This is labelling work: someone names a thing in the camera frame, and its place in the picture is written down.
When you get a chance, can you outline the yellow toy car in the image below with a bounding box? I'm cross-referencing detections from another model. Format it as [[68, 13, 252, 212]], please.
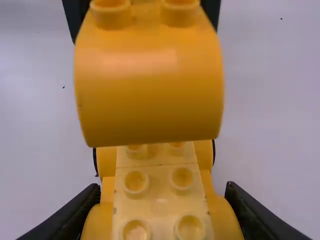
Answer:
[[81, 139, 245, 240]]

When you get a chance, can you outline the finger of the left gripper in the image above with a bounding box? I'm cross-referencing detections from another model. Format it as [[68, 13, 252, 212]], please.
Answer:
[[199, 0, 222, 34], [61, 0, 91, 47]]

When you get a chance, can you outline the yellow toy brick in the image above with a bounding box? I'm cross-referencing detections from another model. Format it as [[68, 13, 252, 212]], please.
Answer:
[[73, 0, 226, 149]]

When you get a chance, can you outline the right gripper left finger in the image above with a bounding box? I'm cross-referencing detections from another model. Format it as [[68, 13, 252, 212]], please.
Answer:
[[14, 183, 102, 240]]

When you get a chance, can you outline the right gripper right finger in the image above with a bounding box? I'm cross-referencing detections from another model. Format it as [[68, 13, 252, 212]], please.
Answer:
[[224, 181, 320, 240]]

